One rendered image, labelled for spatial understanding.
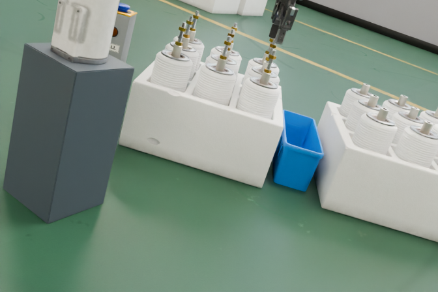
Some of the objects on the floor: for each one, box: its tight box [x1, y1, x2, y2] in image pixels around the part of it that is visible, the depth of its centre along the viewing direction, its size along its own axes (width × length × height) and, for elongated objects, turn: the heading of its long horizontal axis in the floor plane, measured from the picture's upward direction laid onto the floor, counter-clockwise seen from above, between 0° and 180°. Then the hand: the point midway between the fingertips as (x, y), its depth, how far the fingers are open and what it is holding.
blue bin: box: [272, 110, 324, 192], centre depth 148 cm, size 30×11×12 cm, turn 139°
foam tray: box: [119, 61, 284, 188], centre depth 146 cm, size 39×39×18 cm
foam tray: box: [314, 102, 438, 242], centre depth 146 cm, size 39×39×18 cm
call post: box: [108, 13, 137, 63], centre depth 137 cm, size 7×7×31 cm
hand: (276, 36), depth 137 cm, fingers open, 6 cm apart
